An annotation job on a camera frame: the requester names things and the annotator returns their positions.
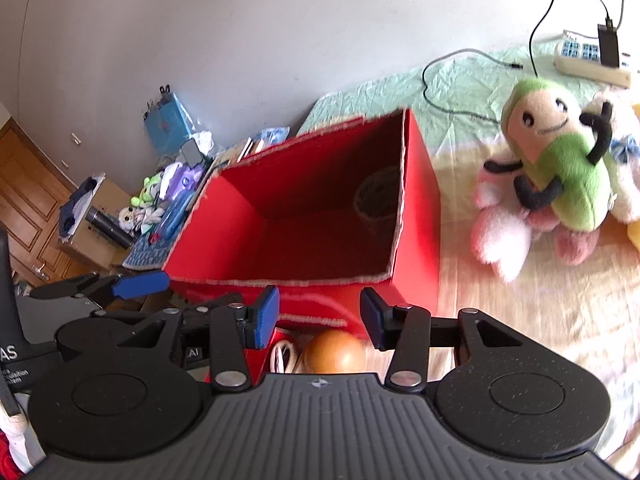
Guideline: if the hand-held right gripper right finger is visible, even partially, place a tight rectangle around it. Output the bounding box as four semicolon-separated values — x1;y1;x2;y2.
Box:
360;287;527;395

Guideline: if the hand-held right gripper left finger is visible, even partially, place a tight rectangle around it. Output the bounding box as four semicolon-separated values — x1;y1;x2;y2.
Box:
117;285;281;395

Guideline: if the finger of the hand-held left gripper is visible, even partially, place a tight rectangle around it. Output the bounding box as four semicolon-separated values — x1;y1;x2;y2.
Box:
30;270;171;307

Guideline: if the white cable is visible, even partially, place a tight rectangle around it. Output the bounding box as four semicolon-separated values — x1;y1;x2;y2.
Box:
270;340;301;375

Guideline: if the orange ball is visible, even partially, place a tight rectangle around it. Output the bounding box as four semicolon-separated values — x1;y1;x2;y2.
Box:
302;331;368;375

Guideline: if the large red cardboard box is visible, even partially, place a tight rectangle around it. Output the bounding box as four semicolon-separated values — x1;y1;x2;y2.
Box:
162;107;442;386

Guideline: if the blue patterned cloth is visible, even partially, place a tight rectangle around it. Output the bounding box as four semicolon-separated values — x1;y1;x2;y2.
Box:
122;232;176;271

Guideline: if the black thermos bottle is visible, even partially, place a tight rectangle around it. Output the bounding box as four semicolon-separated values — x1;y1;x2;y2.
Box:
85;208;136;250

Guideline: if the small white doll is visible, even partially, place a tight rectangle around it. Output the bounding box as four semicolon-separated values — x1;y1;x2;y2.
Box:
117;207;146;231

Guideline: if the blue plastic case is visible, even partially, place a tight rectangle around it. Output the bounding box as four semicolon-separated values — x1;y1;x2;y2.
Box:
150;190;196;246

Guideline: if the small green plush toy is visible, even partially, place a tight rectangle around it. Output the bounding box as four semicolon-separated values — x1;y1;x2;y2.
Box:
131;172;166;208

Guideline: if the brown cardboard box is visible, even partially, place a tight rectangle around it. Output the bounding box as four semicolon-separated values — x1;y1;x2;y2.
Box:
57;180;141;268

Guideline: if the dark blue cloth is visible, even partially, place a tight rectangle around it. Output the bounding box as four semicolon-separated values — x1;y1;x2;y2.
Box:
59;175;106;238

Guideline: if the purple white packet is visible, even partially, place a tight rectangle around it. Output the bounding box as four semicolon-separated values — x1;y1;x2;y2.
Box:
162;162;206;196

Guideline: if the round cup in box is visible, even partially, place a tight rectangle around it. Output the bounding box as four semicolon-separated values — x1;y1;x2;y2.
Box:
354;166;403;223

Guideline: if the small grey box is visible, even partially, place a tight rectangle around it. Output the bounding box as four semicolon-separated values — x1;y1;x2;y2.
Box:
180;139;203;166

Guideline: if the wooden door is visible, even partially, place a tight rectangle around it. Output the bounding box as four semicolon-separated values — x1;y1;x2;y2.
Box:
0;117;93;288

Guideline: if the pink white plush toy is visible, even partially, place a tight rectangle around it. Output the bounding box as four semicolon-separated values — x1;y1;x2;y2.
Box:
470;87;640;283

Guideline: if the white plastic bag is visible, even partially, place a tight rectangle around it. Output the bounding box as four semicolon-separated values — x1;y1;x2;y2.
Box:
192;130;216;156

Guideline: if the blue paper bag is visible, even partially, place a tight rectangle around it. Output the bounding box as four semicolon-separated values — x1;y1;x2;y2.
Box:
142;85;198;158

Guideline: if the white power strip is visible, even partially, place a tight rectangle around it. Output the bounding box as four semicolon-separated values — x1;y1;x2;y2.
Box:
552;30;633;88

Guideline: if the black power adapter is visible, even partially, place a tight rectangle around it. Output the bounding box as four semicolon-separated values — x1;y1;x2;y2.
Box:
597;17;621;68

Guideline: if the grey black cable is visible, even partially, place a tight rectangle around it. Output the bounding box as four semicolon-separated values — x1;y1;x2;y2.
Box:
422;49;525;123

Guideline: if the black looped cable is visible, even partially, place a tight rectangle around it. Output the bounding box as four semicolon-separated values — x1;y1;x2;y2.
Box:
530;0;613;78

